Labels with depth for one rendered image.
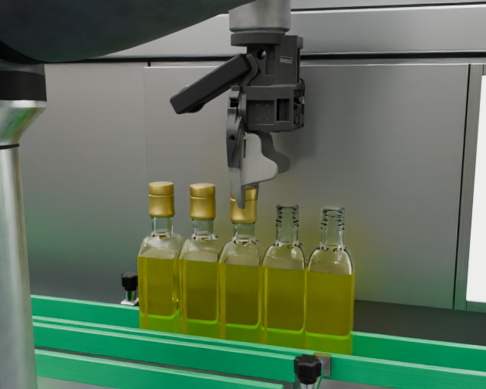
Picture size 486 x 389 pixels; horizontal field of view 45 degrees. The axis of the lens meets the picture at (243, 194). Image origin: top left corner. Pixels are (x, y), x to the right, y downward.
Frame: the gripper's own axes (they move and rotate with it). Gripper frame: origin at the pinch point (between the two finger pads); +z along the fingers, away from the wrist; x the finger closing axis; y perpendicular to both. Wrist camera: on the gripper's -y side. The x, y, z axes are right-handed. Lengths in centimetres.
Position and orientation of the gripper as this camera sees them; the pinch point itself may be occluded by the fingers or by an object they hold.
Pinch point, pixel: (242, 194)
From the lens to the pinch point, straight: 75.9
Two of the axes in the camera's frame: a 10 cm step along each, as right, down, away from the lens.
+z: 0.0, 9.8, 1.8
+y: 9.5, 0.6, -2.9
